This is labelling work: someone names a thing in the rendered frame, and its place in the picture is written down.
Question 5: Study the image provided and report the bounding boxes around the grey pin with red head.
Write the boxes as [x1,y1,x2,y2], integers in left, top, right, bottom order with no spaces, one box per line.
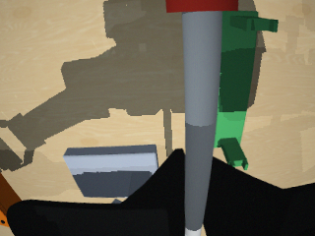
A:
[165,0,239,236]

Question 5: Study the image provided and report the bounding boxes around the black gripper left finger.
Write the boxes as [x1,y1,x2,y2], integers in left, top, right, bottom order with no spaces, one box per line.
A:
[7,148,185,236]

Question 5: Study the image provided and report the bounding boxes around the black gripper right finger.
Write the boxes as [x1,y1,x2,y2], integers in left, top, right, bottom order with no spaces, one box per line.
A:
[204,156,315,236]

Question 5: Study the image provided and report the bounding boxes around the green u-shaped rack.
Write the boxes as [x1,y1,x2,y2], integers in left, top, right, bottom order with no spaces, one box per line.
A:
[214,11,279,170]

